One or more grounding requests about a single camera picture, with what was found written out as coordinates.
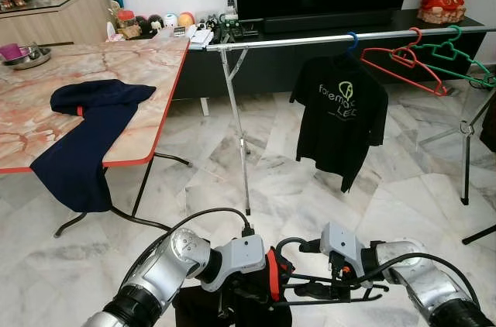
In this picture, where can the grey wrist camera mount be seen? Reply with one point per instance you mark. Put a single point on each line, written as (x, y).
(240, 253)
(341, 240)

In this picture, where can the clear plastic bottle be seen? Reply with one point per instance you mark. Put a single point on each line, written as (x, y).
(231, 11)

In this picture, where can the marble pattern folding table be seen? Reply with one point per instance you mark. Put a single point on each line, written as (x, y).
(93, 71)

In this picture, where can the white paper stack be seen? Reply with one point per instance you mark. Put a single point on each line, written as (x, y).
(200, 37)

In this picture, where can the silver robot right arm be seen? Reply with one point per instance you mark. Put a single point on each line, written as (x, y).
(426, 288)

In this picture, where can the black garment with red trim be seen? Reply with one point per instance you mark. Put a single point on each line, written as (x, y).
(201, 308)

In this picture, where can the blue plastic hanger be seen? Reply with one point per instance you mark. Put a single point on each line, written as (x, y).
(357, 39)

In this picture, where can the silver metal clothes rack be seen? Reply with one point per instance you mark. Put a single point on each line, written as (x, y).
(294, 41)

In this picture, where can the red plastic hanger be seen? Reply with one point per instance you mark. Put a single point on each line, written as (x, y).
(403, 78)

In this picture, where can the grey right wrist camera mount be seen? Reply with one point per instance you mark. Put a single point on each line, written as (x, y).
(341, 240)

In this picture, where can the black t-shirt with green logo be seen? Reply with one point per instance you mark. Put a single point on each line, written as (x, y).
(341, 125)

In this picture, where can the black tripod stand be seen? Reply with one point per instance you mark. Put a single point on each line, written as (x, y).
(466, 164)

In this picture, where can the green plastic hanger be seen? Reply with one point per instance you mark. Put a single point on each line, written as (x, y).
(443, 51)

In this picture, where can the navy blue garment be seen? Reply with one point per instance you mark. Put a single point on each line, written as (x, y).
(77, 164)

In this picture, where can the black TV console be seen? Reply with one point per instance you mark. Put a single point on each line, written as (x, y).
(271, 71)

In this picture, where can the light wooden cabinet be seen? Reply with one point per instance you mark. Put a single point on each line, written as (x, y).
(54, 25)

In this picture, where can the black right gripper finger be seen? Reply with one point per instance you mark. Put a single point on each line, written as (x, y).
(315, 284)
(316, 296)

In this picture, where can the white tissue pack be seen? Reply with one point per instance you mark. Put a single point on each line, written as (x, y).
(115, 32)

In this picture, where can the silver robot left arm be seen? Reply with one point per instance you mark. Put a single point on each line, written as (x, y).
(155, 280)

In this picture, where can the jar with red lid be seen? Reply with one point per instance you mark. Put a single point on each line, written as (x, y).
(126, 23)

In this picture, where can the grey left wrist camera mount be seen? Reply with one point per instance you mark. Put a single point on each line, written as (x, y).
(240, 253)

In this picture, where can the purple cup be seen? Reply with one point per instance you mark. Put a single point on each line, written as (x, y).
(11, 51)

